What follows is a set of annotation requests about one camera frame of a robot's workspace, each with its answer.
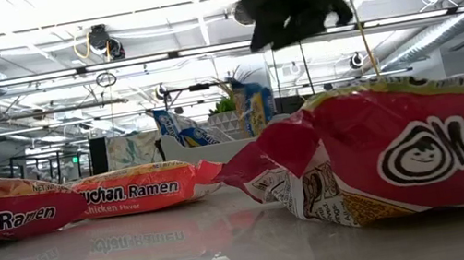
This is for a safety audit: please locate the blue Maruchan ramen pack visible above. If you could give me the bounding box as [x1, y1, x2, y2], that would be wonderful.
[178, 120, 235, 151]
[228, 72, 281, 140]
[149, 102, 201, 155]

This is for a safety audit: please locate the red Maruchan ramen pack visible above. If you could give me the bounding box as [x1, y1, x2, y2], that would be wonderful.
[202, 63, 464, 254]
[0, 156, 93, 245]

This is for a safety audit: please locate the orange Maruchan ramen pack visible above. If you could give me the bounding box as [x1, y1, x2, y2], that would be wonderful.
[65, 151, 230, 225]

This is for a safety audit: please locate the black hanging bar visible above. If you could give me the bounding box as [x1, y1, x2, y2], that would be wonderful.
[162, 78, 231, 98]

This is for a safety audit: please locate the plant in white patterned pot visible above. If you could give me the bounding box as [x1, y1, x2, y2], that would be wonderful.
[199, 64, 267, 140]

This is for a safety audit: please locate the light grey plastic bin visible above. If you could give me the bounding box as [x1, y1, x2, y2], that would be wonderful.
[157, 113, 297, 174]

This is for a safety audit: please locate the floral print panel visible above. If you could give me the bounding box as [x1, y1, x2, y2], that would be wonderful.
[102, 127, 168, 172]

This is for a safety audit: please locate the black panel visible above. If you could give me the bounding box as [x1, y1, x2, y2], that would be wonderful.
[87, 136, 112, 176]

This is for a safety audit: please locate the long ceiling light bar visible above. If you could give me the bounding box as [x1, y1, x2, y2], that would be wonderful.
[0, 5, 464, 89]

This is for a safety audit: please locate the black ceiling cable reel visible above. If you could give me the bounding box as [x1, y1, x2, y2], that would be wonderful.
[231, 0, 255, 29]
[84, 19, 128, 65]

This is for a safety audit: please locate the black hanging cable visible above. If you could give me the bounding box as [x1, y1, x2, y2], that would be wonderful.
[296, 41, 317, 97]

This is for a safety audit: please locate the small ceiling cable reel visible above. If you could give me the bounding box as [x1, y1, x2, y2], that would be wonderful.
[153, 82, 170, 101]
[347, 51, 367, 71]

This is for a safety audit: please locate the yellow hanging cable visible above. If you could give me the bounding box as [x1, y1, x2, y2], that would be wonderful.
[346, 0, 382, 81]

